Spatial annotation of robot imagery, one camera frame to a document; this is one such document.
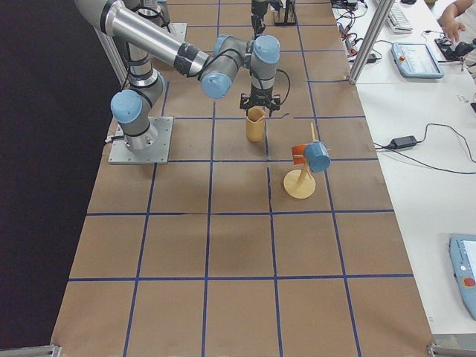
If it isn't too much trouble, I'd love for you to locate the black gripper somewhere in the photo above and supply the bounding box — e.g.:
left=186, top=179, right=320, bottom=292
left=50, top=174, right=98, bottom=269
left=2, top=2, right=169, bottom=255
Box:
left=239, top=14, right=280, bottom=115

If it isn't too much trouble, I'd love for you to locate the bamboo chopstick holder cylinder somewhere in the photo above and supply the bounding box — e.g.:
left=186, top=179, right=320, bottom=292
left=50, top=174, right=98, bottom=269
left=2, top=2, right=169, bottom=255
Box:
left=245, top=107, right=266, bottom=142

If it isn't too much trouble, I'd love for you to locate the light blue plastic cup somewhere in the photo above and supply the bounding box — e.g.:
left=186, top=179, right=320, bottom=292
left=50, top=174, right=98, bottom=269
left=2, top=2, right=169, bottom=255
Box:
left=304, top=141, right=331, bottom=173

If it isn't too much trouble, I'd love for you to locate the orange cup on stand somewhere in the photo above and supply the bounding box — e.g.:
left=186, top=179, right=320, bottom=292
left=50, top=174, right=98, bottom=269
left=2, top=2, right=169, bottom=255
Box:
left=292, top=144, right=307, bottom=165

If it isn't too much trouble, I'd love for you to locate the wooden cup tree stand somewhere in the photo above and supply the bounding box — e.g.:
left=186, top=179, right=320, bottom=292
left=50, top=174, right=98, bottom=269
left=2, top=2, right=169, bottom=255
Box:
left=283, top=123, right=318, bottom=199

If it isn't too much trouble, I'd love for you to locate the person hand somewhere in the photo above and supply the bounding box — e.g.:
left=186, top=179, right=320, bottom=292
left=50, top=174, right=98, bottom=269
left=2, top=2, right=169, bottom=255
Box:
left=438, top=2, right=466, bottom=42

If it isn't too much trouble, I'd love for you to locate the white keyboard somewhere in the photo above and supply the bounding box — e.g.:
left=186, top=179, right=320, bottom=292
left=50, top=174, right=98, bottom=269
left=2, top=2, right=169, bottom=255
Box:
left=387, top=2, right=414, bottom=34

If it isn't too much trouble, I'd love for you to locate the blue teach pendant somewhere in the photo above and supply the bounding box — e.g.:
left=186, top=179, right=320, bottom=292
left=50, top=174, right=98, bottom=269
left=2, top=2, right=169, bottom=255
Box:
left=449, top=234, right=476, bottom=320
left=391, top=42, right=444, bottom=79

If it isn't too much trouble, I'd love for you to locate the black power adapter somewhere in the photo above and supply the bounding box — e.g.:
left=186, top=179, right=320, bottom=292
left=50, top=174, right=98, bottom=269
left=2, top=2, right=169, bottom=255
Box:
left=388, top=135, right=419, bottom=149

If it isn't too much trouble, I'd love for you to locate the black red button box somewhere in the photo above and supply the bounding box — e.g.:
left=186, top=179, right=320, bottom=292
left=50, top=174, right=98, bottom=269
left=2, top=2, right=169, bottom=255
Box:
left=434, top=37, right=473, bottom=61

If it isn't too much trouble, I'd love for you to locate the brown paper table cover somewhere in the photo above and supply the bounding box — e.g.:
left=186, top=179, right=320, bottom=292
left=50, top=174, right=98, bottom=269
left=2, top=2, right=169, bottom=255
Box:
left=51, top=1, right=432, bottom=356

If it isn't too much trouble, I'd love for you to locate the black wire cup rack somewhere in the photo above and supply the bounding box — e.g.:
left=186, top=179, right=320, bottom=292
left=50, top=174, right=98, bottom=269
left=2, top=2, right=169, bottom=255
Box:
left=271, top=0, right=298, bottom=26

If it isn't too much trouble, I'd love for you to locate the aluminium frame post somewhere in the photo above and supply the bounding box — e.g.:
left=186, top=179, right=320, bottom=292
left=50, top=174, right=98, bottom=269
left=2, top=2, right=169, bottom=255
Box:
left=348, top=0, right=393, bottom=85

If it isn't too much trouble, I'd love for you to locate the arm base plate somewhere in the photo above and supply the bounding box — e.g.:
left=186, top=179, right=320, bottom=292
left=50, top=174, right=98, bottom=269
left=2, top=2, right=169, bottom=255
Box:
left=109, top=117, right=173, bottom=164

